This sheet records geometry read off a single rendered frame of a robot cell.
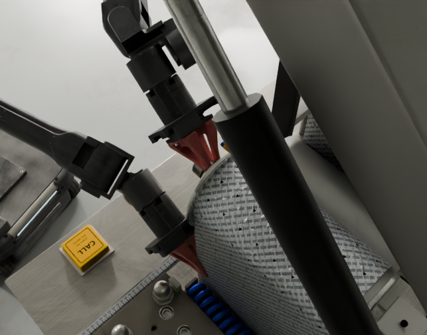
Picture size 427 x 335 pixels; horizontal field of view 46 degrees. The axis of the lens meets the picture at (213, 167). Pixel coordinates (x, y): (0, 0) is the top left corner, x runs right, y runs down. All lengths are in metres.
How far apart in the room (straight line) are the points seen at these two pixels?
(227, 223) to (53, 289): 0.51
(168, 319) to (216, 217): 0.27
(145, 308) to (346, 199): 0.38
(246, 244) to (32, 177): 1.49
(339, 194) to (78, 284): 0.56
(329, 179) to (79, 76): 2.05
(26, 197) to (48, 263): 0.93
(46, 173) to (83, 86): 0.72
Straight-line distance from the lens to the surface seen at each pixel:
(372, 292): 0.62
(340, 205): 0.75
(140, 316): 0.88
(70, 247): 1.08
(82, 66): 2.73
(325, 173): 0.77
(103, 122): 2.45
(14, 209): 2.00
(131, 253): 1.07
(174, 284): 0.87
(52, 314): 1.06
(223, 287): 0.83
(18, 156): 2.13
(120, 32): 0.75
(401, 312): 0.64
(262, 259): 0.64
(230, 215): 0.65
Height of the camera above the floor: 1.86
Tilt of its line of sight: 56 degrees down
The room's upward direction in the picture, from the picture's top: straight up
